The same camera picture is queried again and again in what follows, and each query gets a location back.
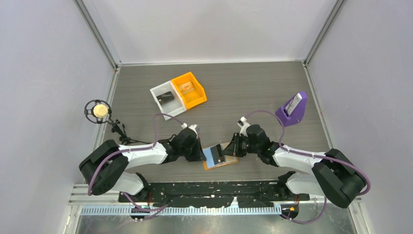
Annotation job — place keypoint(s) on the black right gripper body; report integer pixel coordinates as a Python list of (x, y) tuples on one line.
[(246, 146)]

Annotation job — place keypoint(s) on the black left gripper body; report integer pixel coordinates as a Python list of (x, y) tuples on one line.
[(189, 153)]

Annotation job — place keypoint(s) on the orange card holder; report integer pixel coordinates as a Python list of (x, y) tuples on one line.
[(208, 164)]

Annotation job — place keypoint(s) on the black credit card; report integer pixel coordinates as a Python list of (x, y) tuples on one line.
[(165, 98), (217, 155)]

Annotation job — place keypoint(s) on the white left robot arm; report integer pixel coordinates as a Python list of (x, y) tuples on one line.
[(106, 168)]

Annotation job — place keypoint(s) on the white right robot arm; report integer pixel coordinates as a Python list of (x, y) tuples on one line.
[(330, 175)]

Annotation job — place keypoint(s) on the tan card stack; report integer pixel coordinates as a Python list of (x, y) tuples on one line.
[(186, 87)]

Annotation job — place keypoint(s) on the purple metronome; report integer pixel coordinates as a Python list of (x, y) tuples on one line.
[(293, 111)]

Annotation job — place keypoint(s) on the white plastic bin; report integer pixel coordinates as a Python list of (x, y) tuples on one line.
[(173, 108)]

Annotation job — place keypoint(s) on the orange plastic bin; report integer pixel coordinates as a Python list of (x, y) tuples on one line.
[(194, 98)]

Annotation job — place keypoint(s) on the black microphone tripod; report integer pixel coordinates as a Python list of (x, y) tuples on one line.
[(119, 128)]

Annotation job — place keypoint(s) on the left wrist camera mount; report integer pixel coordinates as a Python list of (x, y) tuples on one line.
[(193, 127)]

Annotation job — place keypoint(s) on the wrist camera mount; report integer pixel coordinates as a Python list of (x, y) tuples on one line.
[(193, 127), (243, 124)]

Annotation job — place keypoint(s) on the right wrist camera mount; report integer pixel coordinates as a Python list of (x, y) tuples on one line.
[(243, 124)]

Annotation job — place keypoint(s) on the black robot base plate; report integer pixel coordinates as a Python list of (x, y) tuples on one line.
[(248, 194)]

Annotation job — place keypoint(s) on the microphone with shock mount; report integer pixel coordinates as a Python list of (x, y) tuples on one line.
[(98, 111)]

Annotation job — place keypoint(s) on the aluminium front rail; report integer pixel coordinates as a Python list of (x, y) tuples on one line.
[(131, 210)]

